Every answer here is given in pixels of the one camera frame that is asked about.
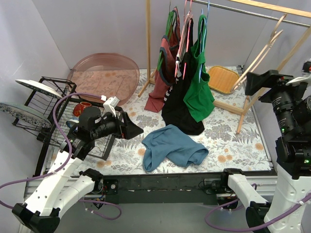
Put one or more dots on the blue patterned plate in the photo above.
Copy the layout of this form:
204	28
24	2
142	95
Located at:
26	114

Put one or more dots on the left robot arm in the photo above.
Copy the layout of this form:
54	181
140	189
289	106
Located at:
42	210

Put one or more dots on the blue hanger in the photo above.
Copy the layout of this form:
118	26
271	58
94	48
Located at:
203	36

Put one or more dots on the blue tank top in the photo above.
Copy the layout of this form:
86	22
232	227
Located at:
172	144

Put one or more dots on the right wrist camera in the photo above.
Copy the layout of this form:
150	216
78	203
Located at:
303	72

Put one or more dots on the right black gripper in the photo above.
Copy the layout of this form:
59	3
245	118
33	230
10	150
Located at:
268	89

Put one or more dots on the black wire dish rack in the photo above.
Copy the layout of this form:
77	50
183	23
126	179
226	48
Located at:
45	105

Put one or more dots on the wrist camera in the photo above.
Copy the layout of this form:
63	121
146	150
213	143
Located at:
303	72
110	104

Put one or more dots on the floral tablecloth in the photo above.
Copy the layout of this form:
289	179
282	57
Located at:
227	148

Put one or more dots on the empty wooden hanger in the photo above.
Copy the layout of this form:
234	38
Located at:
273	37

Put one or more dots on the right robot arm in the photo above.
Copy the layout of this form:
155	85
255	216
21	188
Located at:
293	186

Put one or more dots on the woven bamboo tray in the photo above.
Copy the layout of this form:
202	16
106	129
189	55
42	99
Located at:
222	79

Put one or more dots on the green tank top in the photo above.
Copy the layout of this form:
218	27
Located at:
199	98

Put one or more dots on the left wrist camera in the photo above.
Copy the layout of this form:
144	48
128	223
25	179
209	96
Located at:
110	104

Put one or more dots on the black tank top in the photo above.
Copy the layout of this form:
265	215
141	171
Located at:
175	111

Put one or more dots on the red tank top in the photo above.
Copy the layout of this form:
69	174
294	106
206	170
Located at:
164	74

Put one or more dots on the green hanger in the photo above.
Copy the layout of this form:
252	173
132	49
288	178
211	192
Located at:
172	24

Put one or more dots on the white plate upper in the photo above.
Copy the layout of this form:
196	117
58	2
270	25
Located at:
39	87

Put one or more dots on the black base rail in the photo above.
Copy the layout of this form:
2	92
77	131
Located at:
166	188

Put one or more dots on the pink hanger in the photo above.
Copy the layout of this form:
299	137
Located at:
184	39

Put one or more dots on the blue white bowl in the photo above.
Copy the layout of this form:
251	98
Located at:
71	123

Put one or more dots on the red floral bowl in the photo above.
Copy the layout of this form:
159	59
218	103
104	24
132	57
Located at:
80	107

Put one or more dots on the pink plastic basin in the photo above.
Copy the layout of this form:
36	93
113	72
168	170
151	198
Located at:
108	74

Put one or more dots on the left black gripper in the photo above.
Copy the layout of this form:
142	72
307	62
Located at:
122	125

